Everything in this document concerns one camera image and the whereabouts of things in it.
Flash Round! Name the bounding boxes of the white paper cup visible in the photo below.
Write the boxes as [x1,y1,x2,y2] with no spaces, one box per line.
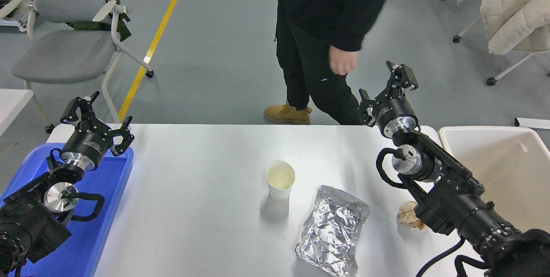
[265,160,296,203]

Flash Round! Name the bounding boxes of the grey padded white-framed chair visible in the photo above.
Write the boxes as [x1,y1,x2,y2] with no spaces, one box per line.
[12,0,155,134]

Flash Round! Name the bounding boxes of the person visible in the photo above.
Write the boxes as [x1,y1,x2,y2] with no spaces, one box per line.
[263,0,400,125]

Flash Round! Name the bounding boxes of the person's hand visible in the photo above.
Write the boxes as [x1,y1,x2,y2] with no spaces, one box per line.
[329,45,360,76]

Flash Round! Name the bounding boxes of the tan paper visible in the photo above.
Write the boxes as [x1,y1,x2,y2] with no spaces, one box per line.
[397,201,427,231]

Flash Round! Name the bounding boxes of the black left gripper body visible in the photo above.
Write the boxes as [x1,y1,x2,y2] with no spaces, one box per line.
[64,129,114,163]

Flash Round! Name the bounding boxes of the small white side table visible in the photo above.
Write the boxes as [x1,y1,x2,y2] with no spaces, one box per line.
[0,89,34,137]

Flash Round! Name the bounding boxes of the large pale plastic bin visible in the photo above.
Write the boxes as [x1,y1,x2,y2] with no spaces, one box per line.
[437,126,550,237]

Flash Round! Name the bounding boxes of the cream quilted jacket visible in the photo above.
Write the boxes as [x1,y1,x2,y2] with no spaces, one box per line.
[457,0,550,55]

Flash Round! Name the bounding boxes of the flat white board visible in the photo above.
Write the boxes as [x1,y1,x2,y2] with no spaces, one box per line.
[514,117,550,130]

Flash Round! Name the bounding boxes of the blue plastic tray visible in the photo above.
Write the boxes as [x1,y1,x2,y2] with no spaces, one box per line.
[0,143,134,277]

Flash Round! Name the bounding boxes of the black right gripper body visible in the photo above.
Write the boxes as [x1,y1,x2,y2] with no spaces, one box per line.
[372,96,418,127]

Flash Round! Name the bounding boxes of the silver foil tray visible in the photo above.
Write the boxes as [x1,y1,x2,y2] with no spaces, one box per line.
[295,185,371,277]

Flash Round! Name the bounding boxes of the white chair holding jacket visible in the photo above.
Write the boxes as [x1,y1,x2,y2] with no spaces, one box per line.
[452,15,550,86]

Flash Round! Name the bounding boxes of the white wheeled base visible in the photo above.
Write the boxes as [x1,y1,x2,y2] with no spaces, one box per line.
[0,0,27,33]

